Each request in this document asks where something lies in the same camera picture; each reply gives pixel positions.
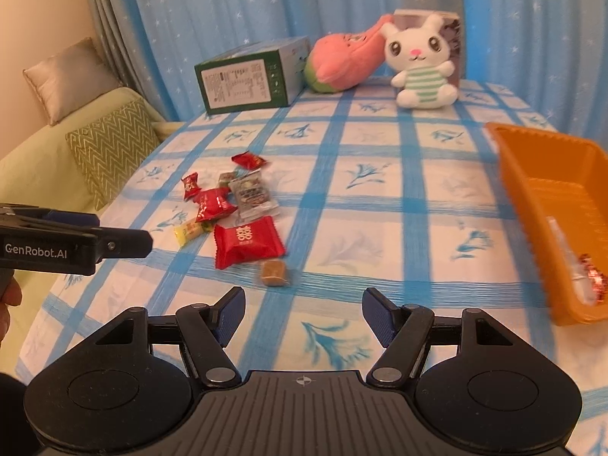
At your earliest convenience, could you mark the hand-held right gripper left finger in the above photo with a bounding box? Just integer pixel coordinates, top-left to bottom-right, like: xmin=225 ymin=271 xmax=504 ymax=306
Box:
xmin=96 ymin=286 xmax=247 ymax=389

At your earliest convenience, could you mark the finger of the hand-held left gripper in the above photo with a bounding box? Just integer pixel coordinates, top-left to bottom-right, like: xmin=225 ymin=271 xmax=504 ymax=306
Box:
xmin=89 ymin=228 xmax=154 ymax=267
xmin=0 ymin=203 xmax=102 ymax=229

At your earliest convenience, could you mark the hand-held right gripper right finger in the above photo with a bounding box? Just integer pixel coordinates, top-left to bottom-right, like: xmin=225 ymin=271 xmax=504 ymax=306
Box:
xmin=362 ymin=287 xmax=512 ymax=389

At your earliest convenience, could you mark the yellow candy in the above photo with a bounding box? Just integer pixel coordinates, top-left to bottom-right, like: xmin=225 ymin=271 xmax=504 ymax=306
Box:
xmin=173 ymin=217 xmax=212 ymax=247

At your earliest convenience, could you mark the large red snack packet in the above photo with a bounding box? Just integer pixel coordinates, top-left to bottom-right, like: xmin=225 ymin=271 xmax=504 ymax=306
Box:
xmin=213 ymin=215 xmax=287 ymax=271

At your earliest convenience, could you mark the medium red snack packet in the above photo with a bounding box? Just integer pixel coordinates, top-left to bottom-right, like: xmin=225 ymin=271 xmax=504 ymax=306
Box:
xmin=195 ymin=187 xmax=238 ymax=223

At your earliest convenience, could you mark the orange plastic tray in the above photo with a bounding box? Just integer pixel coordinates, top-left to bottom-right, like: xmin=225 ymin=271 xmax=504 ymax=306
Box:
xmin=485 ymin=122 xmax=608 ymax=326

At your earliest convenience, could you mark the person's left hand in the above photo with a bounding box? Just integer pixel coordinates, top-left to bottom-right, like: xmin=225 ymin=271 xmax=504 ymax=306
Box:
xmin=0 ymin=276 xmax=24 ymax=344

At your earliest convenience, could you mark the brown wrapped candy cube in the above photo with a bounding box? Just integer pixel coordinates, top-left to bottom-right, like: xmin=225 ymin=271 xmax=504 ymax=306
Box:
xmin=260 ymin=260 xmax=290 ymax=288

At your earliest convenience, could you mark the light green sofa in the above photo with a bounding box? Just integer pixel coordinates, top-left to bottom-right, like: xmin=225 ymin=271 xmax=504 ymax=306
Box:
xmin=0 ymin=84 xmax=185 ymax=269

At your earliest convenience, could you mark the green zigzag cushion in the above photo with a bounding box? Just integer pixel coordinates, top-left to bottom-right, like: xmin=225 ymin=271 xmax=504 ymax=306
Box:
xmin=65 ymin=98 xmax=162 ymax=211

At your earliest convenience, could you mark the small red candy packet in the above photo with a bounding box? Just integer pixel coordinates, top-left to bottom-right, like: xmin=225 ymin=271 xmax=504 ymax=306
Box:
xmin=182 ymin=173 xmax=204 ymax=201

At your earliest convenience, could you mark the clear grey snack packet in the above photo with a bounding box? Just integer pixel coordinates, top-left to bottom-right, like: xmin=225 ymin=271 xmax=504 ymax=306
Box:
xmin=228 ymin=169 xmax=280 ymax=222

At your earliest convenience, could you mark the grey pillow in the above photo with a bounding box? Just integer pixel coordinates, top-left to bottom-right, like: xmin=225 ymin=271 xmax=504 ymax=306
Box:
xmin=23 ymin=37 xmax=124 ymax=127

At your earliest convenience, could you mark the red twisted candy wrapper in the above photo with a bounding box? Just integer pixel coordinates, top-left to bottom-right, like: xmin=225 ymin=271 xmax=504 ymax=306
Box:
xmin=231 ymin=151 xmax=269 ymax=172

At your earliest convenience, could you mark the white snack packet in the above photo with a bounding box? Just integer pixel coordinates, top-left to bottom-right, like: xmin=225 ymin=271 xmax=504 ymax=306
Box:
xmin=545 ymin=216 xmax=591 ymax=303

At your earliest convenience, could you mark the green cardboard box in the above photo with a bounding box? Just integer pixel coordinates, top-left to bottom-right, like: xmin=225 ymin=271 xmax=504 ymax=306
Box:
xmin=194 ymin=36 xmax=312 ymax=116

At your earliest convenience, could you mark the shiny red foil candy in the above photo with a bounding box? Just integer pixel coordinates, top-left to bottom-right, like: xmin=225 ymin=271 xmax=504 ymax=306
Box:
xmin=576 ymin=253 xmax=608 ymax=306

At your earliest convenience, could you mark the pink plush toy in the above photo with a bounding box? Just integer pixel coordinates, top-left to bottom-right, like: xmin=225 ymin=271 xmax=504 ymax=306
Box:
xmin=304 ymin=14 xmax=396 ymax=94

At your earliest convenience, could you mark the white rabbit plush toy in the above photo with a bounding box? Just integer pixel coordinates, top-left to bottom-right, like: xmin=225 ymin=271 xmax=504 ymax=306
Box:
xmin=380 ymin=14 xmax=459 ymax=108

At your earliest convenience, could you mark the blue star-print curtain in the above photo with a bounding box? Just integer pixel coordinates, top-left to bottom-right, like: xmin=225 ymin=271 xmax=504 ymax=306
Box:
xmin=80 ymin=0 xmax=608 ymax=127

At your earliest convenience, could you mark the grey printed cardboard box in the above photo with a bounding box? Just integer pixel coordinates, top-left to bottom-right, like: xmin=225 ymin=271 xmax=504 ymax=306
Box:
xmin=393 ymin=9 xmax=461 ymax=91

